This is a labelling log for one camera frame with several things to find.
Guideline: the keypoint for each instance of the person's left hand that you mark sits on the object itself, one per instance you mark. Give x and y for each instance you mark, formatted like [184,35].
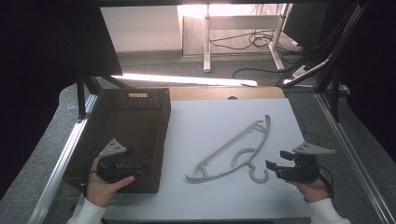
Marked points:
[101,188]

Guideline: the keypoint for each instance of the white metal desk frame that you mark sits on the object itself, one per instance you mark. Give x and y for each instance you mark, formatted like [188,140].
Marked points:
[243,22]

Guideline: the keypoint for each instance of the black metal stand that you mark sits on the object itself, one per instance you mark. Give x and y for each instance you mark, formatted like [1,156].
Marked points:
[335,93]
[81,93]

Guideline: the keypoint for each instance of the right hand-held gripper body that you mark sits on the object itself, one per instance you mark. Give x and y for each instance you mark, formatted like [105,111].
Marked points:
[303,169]

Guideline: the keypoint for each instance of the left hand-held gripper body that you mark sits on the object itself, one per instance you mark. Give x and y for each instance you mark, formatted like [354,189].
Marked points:
[112,148]

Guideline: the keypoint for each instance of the black monitor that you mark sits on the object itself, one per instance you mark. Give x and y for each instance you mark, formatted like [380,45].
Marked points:
[77,37]

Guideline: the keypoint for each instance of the dark brown woven basket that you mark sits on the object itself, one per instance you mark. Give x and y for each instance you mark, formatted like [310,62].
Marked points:
[130,130]

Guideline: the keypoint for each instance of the white table mat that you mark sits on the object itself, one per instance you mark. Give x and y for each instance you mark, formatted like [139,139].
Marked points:
[205,124]

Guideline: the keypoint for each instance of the aluminium frame rail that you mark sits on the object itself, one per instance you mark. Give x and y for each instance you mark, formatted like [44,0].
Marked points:
[62,161]
[351,155]

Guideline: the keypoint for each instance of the person's right hand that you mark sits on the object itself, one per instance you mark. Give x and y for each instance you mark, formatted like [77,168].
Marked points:
[313,189]

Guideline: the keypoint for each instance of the grey plastic clothes hanger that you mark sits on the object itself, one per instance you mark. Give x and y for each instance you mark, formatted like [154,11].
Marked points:
[232,151]

